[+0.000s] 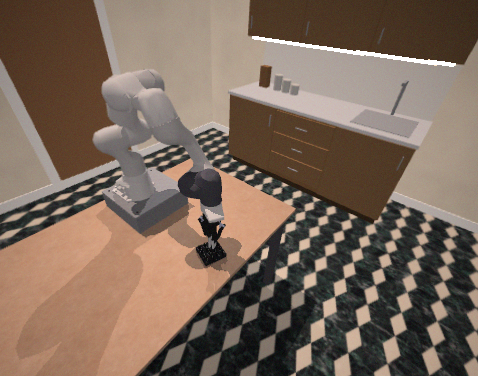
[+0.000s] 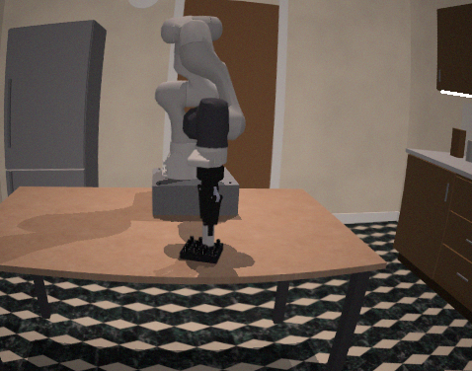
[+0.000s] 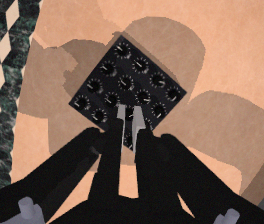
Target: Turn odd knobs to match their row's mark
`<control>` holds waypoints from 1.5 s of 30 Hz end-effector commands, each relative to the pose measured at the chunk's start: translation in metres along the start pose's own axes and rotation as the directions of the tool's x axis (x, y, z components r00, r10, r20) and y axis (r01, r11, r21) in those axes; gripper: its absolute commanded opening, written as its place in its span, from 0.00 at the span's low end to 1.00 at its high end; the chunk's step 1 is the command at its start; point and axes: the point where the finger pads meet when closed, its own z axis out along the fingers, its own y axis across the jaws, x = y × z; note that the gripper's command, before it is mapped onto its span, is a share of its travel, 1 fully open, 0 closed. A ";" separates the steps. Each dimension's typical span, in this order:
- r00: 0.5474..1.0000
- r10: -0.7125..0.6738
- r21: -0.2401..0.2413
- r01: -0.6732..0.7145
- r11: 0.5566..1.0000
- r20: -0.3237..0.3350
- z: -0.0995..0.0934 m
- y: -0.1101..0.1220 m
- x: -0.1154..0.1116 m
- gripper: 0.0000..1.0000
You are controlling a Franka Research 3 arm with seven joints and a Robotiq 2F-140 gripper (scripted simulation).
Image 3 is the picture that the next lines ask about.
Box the black square knob box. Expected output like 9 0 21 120
68 35 187 151

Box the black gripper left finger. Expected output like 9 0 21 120
0 104 125 224

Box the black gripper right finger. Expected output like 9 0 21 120
132 106 264 224

